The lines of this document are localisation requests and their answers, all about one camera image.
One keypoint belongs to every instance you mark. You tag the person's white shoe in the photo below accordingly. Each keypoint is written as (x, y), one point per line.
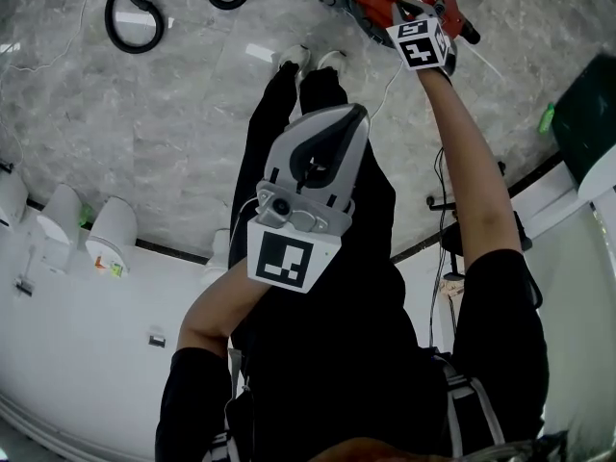
(332, 59)
(293, 58)

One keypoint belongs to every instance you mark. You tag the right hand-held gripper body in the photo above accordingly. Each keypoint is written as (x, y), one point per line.
(421, 46)

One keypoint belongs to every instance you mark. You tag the person's left forearm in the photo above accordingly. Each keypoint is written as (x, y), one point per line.
(216, 306)

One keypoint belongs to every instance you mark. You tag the person's black shirt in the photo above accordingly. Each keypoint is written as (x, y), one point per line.
(337, 378)

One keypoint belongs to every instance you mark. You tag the person's right forearm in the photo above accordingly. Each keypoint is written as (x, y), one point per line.
(462, 161)

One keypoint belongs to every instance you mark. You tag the person's left white shoe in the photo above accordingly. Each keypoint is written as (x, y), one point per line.
(293, 58)

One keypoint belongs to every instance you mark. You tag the person's black trousers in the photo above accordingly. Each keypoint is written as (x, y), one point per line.
(317, 89)

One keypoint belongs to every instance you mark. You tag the person's right white shoe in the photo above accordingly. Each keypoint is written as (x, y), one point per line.
(332, 59)

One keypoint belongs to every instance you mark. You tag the dark green bin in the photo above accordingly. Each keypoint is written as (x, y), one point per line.
(587, 123)

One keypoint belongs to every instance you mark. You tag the green bottle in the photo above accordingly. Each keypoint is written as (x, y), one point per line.
(546, 118)

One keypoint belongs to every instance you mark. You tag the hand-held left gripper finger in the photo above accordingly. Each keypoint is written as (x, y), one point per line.
(353, 161)
(281, 147)

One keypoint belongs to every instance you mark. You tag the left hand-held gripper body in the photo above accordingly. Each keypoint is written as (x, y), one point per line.
(281, 263)

